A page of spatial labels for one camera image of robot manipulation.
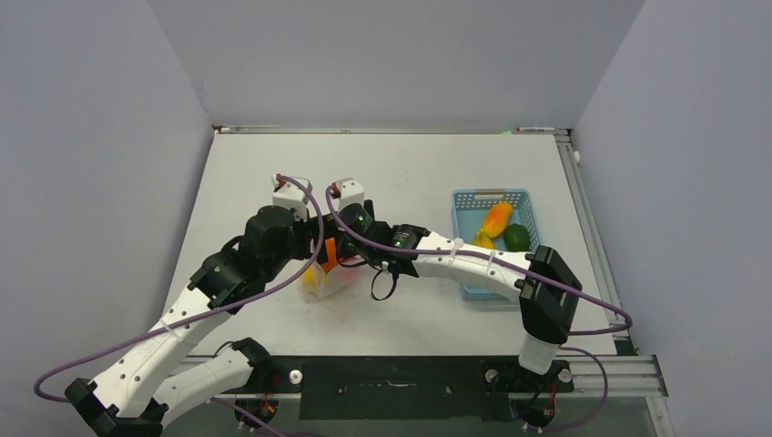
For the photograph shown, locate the yellow lemon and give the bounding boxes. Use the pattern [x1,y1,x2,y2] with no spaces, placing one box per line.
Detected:
[300,264,327,290]

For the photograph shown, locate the clear zip top bag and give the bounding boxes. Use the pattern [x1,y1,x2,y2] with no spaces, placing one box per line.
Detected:
[295,257,361,299]

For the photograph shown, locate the orange fruit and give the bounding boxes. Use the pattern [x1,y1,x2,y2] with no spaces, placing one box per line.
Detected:
[318,238,339,273]

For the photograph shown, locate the green pepper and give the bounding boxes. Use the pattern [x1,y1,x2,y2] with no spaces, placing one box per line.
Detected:
[502,223,532,252]

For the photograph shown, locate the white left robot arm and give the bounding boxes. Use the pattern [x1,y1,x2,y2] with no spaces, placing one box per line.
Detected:
[65,206,312,436]

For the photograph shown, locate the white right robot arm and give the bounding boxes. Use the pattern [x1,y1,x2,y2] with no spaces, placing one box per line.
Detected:
[328,203,582,390]

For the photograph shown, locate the light blue plastic basket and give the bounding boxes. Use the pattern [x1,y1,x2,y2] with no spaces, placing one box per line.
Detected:
[452,188,543,301]

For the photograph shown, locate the yellow banana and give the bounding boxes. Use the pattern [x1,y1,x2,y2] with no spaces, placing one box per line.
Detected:
[471,229,496,249]

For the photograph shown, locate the orange carrot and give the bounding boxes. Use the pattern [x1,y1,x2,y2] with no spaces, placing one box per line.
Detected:
[480,202,514,239]

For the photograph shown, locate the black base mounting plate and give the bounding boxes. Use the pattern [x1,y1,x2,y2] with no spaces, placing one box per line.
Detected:
[233,355,574,422]

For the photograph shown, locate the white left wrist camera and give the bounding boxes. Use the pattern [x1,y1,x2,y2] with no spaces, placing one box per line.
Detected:
[271,174,312,222]

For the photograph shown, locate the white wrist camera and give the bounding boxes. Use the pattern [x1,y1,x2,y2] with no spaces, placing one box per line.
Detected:
[331,178,365,212]
[271,174,312,222]

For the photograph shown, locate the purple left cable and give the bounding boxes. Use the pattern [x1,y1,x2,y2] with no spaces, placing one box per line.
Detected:
[33,175,327,437]

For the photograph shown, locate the purple cable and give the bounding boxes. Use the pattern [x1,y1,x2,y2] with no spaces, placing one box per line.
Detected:
[325,183,635,434]
[33,175,327,437]

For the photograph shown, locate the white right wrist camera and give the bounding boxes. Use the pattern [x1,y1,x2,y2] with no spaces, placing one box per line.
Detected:
[331,178,365,212]

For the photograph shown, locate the aluminium right frame rail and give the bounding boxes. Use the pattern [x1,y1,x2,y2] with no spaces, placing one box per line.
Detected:
[554,129,619,297]

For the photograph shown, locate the aluminium frame rail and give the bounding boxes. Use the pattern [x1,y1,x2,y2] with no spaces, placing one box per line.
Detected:
[123,355,667,401]
[554,129,619,297]

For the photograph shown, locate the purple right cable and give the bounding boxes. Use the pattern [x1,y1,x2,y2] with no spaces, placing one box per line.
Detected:
[325,183,635,434]

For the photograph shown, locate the aluminium front frame rail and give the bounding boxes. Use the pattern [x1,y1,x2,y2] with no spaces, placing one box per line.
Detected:
[123,355,667,401]

